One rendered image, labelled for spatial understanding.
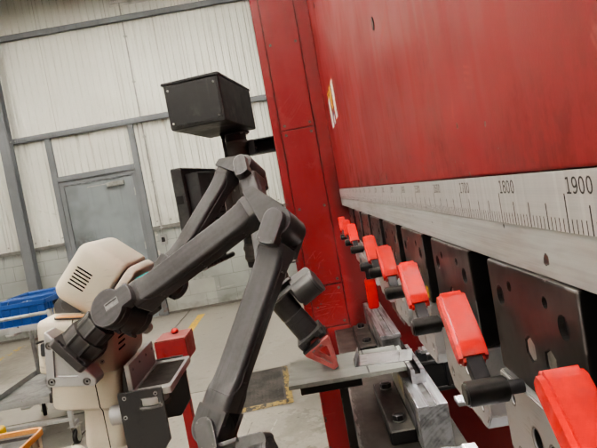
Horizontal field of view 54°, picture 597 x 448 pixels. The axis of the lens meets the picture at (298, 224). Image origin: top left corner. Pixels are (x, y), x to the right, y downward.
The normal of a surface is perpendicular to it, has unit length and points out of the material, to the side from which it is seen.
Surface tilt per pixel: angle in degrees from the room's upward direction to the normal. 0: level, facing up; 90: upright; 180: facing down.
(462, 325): 39
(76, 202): 90
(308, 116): 90
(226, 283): 90
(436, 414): 90
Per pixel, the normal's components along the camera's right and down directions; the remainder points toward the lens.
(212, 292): 0.01, 0.05
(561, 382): -0.15, -0.73
